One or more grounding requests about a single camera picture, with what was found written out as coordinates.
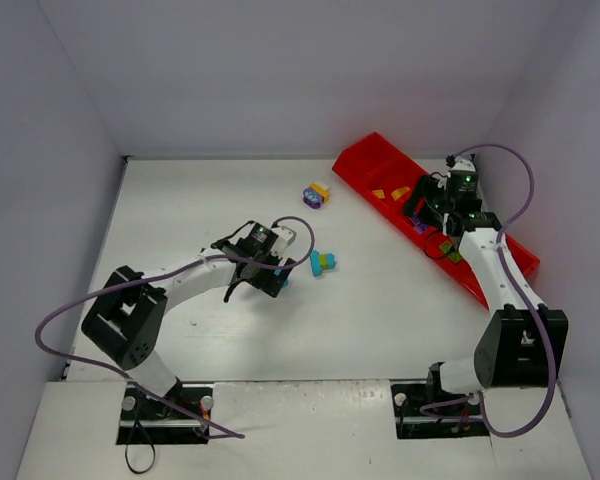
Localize red divided bin tray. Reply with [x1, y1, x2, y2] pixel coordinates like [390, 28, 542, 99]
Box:
[331, 131, 541, 305]

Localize green long lego brick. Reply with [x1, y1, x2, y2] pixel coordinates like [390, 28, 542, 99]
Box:
[439, 241, 463, 264]

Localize cyan green lego cluster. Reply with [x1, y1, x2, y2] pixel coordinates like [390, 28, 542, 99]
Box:
[309, 250, 337, 278]

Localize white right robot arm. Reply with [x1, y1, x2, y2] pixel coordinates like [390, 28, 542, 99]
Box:
[403, 169, 568, 400]

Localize purple yellow white lego stack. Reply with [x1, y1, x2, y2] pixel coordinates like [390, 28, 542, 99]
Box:
[302, 182, 330, 210]

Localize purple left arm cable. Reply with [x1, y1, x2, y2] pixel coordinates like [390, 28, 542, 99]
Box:
[34, 215, 315, 440]

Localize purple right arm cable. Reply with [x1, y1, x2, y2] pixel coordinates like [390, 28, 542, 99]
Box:
[419, 143, 556, 437]

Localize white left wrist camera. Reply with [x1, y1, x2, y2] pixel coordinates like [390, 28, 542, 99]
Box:
[271, 226, 296, 258]

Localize purple half-round lego brick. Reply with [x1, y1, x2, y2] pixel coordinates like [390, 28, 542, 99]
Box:
[414, 224, 429, 235]

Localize cyan lego with green brick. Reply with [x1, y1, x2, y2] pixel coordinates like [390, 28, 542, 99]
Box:
[274, 270, 290, 288]

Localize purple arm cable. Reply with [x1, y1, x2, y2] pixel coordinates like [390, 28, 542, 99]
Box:
[34, 215, 315, 440]
[419, 143, 556, 437]

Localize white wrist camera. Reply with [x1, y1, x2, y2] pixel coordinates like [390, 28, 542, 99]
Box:
[271, 226, 296, 258]
[445, 155, 476, 172]

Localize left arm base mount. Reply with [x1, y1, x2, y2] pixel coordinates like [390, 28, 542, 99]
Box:
[116, 384, 210, 445]

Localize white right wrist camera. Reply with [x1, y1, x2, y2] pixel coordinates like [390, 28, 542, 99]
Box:
[445, 155, 476, 172]

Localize orange curved lego brick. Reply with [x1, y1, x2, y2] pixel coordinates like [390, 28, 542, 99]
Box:
[391, 187, 410, 201]

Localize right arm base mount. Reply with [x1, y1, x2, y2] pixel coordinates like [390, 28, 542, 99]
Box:
[390, 381, 490, 440]

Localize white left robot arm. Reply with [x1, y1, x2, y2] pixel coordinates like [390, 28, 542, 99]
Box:
[81, 223, 296, 401]

